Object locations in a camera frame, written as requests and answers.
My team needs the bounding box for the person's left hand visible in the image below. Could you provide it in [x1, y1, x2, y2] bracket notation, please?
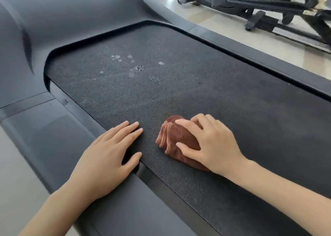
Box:
[68, 120, 143, 201]

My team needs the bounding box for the stained grey treadmill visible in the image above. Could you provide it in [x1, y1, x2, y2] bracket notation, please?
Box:
[0, 0, 331, 236]

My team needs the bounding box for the person's right forearm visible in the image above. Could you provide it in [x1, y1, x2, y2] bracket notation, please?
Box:
[225, 159, 331, 236]

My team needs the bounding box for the brown cleaning cloth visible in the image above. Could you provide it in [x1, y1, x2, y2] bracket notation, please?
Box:
[156, 115, 210, 172]

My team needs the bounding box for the person's right hand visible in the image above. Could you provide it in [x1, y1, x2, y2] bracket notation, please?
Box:
[175, 113, 250, 178]

